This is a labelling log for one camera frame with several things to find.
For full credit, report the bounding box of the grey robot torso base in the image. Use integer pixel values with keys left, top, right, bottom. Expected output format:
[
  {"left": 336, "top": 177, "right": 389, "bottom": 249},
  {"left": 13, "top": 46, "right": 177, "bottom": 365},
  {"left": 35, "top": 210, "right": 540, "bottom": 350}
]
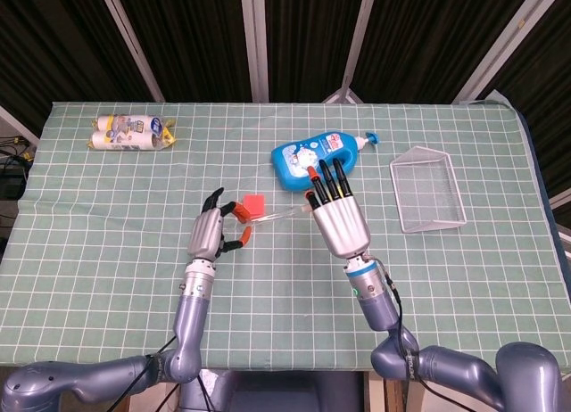
[{"left": 178, "top": 368, "right": 372, "bottom": 412}]

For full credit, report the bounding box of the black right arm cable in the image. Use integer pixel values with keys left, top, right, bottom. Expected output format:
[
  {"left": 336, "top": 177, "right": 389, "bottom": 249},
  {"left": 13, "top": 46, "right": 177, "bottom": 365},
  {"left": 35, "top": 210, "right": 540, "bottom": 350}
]
[{"left": 365, "top": 252, "right": 452, "bottom": 412}]

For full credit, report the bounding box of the black equipment with cables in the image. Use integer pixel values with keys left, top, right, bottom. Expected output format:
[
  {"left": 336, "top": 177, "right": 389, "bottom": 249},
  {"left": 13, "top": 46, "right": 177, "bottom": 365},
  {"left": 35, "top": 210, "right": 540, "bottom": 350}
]
[{"left": 0, "top": 135, "right": 37, "bottom": 202}]

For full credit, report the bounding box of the red cube block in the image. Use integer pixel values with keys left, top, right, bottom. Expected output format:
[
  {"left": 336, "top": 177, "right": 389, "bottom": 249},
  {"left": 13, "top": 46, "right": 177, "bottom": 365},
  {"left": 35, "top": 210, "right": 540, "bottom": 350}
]
[{"left": 242, "top": 194, "right": 267, "bottom": 220}]

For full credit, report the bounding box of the dark pleated curtain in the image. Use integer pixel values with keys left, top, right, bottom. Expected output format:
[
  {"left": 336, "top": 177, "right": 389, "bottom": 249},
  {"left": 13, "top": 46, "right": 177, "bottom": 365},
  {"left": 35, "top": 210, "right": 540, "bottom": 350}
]
[{"left": 0, "top": 0, "right": 571, "bottom": 199}]

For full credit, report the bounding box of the clear glass test tube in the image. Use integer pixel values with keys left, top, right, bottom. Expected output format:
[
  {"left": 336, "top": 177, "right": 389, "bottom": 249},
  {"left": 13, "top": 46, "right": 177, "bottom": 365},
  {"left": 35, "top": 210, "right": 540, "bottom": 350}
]
[{"left": 222, "top": 204, "right": 311, "bottom": 231}]

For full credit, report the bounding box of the green checked tablecloth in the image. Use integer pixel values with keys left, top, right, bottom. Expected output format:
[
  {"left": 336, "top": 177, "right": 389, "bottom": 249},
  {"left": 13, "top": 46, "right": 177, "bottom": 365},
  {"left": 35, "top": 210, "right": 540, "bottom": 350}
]
[{"left": 0, "top": 100, "right": 571, "bottom": 384}]

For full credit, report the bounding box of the white wire mesh basket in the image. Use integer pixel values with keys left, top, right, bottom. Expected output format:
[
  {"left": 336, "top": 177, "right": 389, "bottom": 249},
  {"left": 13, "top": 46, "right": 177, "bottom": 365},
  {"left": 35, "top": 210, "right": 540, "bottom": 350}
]
[{"left": 388, "top": 145, "right": 468, "bottom": 235}]

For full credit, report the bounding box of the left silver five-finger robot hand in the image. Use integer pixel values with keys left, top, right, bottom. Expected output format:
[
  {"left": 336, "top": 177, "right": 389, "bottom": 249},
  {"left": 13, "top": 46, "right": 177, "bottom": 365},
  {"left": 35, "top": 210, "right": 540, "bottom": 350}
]
[{"left": 186, "top": 187, "right": 252, "bottom": 260}]

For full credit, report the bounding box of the wooden table leg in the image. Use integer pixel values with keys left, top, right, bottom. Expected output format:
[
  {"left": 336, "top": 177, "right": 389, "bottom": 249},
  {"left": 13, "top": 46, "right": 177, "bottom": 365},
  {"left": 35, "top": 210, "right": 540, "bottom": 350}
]
[{"left": 368, "top": 370, "right": 405, "bottom": 412}]

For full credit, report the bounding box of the pack of white bag rolls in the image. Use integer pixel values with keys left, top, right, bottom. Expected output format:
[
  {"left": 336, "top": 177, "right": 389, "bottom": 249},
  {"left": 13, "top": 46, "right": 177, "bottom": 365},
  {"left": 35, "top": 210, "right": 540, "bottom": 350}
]
[{"left": 90, "top": 113, "right": 178, "bottom": 153}]

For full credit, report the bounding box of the blue detergent bottle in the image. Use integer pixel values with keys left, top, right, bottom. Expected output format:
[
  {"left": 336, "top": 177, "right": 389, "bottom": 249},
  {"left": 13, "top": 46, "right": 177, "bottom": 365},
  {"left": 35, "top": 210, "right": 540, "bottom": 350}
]
[{"left": 270, "top": 130, "right": 382, "bottom": 193}]

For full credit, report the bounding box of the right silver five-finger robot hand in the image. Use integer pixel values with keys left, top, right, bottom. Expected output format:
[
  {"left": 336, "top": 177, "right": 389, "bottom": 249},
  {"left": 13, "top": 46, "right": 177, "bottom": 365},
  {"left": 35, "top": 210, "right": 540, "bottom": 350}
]
[{"left": 303, "top": 158, "right": 373, "bottom": 259}]

